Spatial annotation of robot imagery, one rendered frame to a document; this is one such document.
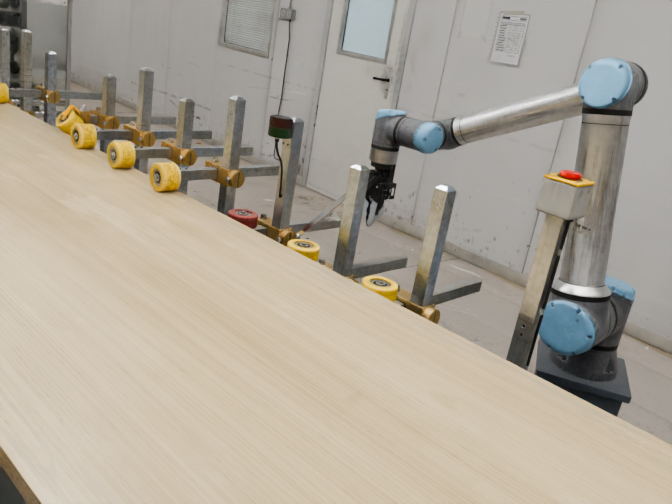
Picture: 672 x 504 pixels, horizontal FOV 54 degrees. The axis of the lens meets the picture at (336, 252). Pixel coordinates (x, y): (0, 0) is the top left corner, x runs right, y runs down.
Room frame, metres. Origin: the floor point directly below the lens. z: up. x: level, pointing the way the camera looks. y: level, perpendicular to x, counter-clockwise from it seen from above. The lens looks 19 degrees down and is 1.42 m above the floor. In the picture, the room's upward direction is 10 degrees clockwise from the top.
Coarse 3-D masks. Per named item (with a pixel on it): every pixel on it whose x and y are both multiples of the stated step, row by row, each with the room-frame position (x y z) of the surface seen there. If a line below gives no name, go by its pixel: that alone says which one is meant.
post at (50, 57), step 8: (48, 56) 2.70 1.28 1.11; (56, 56) 2.72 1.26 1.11; (48, 64) 2.70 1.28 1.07; (56, 64) 2.72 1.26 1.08; (48, 72) 2.70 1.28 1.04; (56, 72) 2.72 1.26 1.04; (48, 80) 2.70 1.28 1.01; (48, 88) 2.70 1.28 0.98; (48, 104) 2.70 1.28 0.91; (48, 112) 2.70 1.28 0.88; (48, 120) 2.70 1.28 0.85
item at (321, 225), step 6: (294, 222) 1.82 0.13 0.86; (300, 222) 1.83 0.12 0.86; (306, 222) 1.84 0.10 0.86; (318, 222) 1.87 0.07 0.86; (324, 222) 1.89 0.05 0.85; (330, 222) 1.91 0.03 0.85; (336, 222) 1.93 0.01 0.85; (258, 228) 1.71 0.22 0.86; (264, 228) 1.72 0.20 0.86; (294, 228) 1.80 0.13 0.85; (300, 228) 1.82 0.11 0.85; (312, 228) 1.85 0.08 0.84; (318, 228) 1.87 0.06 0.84; (324, 228) 1.89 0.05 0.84; (330, 228) 1.91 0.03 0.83; (264, 234) 1.72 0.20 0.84
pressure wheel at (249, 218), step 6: (234, 210) 1.68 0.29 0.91; (240, 210) 1.69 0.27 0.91; (246, 210) 1.70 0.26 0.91; (228, 216) 1.65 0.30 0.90; (234, 216) 1.64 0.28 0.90; (240, 216) 1.64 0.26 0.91; (246, 216) 1.65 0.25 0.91; (252, 216) 1.66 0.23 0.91; (240, 222) 1.63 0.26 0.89; (246, 222) 1.64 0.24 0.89; (252, 222) 1.65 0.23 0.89; (252, 228) 1.65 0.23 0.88
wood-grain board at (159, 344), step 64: (0, 128) 2.18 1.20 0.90; (0, 192) 1.52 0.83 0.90; (64, 192) 1.61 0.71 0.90; (128, 192) 1.70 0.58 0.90; (0, 256) 1.15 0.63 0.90; (64, 256) 1.20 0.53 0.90; (128, 256) 1.26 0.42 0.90; (192, 256) 1.32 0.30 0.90; (256, 256) 1.38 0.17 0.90; (0, 320) 0.91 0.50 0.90; (64, 320) 0.94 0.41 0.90; (128, 320) 0.98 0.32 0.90; (192, 320) 1.02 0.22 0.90; (256, 320) 1.06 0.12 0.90; (320, 320) 1.11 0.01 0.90; (384, 320) 1.16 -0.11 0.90; (0, 384) 0.74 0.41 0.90; (64, 384) 0.77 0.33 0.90; (128, 384) 0.79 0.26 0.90; (192, 384) 0.82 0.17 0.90; (256, 384) 0.85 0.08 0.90; (320, 384) 0.88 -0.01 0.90; (384, 384) 0.91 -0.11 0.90; (448, 384) 0.95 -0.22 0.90; (512, 384) 0.99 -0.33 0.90; (0, 448) 0.62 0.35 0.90; (64, 448) 0.64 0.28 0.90; (128, 448) 0.66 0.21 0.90; (192, 448) 0.68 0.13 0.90; (256, 448) 0.70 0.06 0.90; (320, 448) 0.72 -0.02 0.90; (384, 448) 0.75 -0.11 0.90; (448, 448) 0.77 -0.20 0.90; (512, 448) 0.80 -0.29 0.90; (576, 448) 0.83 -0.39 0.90; (640, 448) 0.86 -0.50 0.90
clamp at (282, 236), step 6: (258, 222) 1.75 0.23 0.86; (264, 222) 1.74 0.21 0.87; (270, 222) 1.75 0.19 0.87; (270, 228) 1.71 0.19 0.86; (276, 228) 1.70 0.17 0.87; (288, 228) 1.72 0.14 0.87; (270, 234) 1.71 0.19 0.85; (276, 234) 1.69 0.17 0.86; (282, 234) 1.69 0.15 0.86; (288, 234) 1.69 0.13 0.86; (294, 234) 1.70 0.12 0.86; (276, 240) 1.68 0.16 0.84; (282, 240) 1.68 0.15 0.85; (288, 240) 1.69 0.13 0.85
